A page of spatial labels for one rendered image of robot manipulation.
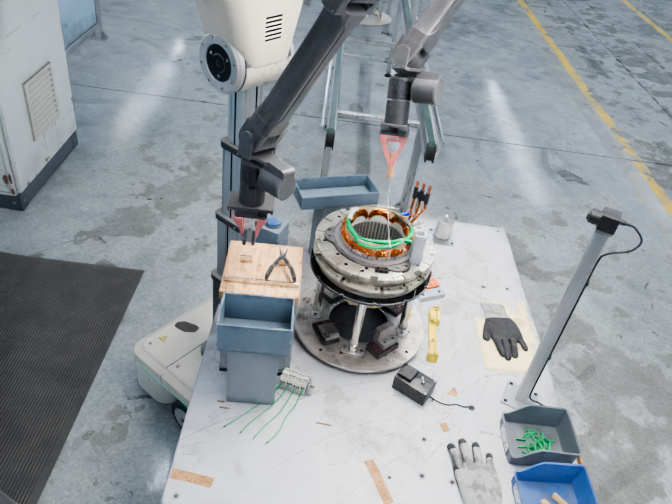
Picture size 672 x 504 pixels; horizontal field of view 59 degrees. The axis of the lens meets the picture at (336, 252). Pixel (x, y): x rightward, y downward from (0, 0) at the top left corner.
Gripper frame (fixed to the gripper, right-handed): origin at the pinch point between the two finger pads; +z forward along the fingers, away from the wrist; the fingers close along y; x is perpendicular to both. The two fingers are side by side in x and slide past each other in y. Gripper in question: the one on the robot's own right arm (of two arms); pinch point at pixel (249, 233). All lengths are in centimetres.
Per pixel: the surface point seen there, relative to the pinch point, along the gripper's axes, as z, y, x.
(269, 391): 35.2, 8.4, -16.9
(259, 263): 12.0, 2.6, 4.0
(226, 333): 14.7, -2.5, -18.3
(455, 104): 115, 144, 371
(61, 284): 118, -94, 103
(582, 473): 34, 83, -35
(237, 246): 12.1, -3.6, 10.0
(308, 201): 13.1, 14.2, 36.3
